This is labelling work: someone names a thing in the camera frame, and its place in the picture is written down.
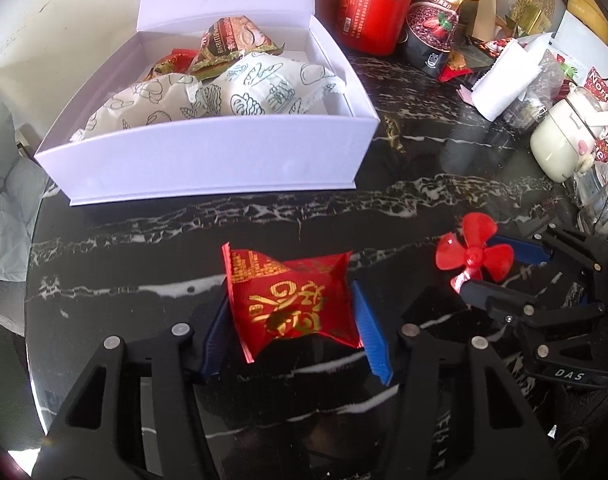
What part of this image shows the red plastic propeller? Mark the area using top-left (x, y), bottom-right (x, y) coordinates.
top-left (435, 212), bottom-right (514, 292)

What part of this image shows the red gold candy packet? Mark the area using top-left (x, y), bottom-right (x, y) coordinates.
top-left (222, 244), bottom-right (362, 363)

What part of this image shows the white green print bread pack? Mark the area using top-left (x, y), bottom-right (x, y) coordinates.
top-left (198, 52), bottom-right (345, 117)

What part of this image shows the white croissant print bread pack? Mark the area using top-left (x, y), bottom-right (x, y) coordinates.
top-left (70, 73), bottom-right (205, 143)

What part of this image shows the brown cereal snack packet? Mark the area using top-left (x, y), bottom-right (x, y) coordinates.
top-left (188, 15), bottom-right (283, 81)

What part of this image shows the red orange snack packet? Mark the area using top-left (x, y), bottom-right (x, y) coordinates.
top-left (146, 49), bottom-right (198, 79)

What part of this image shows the red barbecue sign card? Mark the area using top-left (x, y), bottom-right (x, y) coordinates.
top-left (584, 67), bottom-right (608, 162)

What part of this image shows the white paper roll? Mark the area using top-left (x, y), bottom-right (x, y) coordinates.
top-left (471, 32), bottom-right (551, 122)

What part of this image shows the brown paper bag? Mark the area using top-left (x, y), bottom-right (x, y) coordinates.
top-left (470, 0), bottom-right (496, 41)

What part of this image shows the black gold cereal bag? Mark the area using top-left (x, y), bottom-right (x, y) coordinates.
top-left (397, 0), bottom-right (478, 78)

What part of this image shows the gold round woven plate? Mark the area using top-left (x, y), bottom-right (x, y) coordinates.
top-left (510, 0), bottom-right (556, 36)

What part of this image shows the yellow plastic container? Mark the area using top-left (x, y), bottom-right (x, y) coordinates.
top-left (566, 0), bottom-right (608, 46)

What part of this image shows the grey green padded jacket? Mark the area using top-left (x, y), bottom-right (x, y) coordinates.
top-left (0, 99), bottom-right (48, 282)

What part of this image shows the red cylindrical canister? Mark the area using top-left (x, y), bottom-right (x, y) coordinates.
top-left (334, 0), bottom-right (411, 56)

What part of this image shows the white open gift box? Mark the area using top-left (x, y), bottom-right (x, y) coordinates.
top-left (36, 0), bottom-right (379, 205)

